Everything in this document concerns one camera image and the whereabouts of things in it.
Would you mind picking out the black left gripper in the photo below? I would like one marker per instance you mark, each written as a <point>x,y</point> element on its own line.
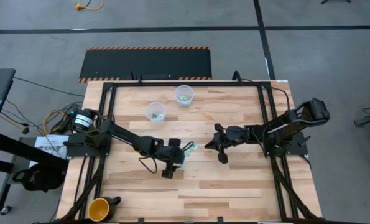
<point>172,154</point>

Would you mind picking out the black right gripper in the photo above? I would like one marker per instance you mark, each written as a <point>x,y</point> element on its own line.
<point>237,135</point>

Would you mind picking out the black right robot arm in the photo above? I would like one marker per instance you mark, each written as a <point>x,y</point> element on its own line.
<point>284,126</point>

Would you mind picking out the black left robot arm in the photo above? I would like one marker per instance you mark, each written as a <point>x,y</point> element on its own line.
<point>122,132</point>

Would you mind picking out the clear plastic container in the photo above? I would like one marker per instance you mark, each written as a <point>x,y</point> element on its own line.
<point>184,90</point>
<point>152,107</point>

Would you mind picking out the black box with blue light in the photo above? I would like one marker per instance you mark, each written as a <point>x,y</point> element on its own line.
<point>155,76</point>

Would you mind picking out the black mug yellow inside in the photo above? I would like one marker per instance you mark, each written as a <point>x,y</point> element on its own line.
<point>98,209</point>

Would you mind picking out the black hazard-striped floor mat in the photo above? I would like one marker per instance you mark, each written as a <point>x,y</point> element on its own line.
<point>147,63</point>

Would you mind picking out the black power strip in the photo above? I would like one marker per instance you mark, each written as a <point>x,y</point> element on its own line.
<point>69,113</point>

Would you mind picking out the white printed paper sheet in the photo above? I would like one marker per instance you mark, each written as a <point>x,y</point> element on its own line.
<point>48,146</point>

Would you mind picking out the black bag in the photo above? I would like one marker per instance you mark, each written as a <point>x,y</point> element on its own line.
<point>38,177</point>

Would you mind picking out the black stand beam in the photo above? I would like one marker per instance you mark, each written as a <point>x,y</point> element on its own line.
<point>23,149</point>

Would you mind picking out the grey floor stand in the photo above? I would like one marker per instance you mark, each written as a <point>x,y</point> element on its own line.
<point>369,119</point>

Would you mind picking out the black stand leg with caster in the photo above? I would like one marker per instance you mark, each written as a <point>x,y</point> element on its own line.
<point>1,196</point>

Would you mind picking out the black stand foot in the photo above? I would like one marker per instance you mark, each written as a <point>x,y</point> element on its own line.
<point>335,1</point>

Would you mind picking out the black aluminium table frame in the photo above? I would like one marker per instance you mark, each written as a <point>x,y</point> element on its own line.
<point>187,84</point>

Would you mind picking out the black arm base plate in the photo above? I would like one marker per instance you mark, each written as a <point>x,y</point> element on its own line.
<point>298,147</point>
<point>79,151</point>

